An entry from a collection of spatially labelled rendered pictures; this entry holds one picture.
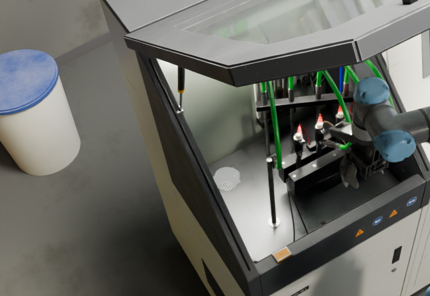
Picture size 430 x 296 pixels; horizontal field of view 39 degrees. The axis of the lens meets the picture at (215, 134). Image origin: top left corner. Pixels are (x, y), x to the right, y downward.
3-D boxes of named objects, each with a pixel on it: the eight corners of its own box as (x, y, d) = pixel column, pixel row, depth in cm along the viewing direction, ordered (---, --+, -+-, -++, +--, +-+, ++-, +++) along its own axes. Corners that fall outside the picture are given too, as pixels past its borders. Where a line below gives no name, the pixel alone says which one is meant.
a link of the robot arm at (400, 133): (435, 132, 125) (411, 96, 132) (384, 146, 124) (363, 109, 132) (429, 156, 131) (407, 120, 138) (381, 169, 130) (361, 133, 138)
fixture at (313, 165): (295, 208, 205) (294, 181, 193) (279, 188, 211) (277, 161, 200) (375, 163, 213) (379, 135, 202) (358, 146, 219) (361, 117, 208)
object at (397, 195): (262, 300, 189) (260, 275, 177) (255, 289, 191) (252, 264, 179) (419, 209, 203) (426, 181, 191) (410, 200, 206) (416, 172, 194)
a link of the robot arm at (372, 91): (363, 103, 130) (348, 78, 136) (360, 137, 139) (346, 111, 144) (398, 94, 131) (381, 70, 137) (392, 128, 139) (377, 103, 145)
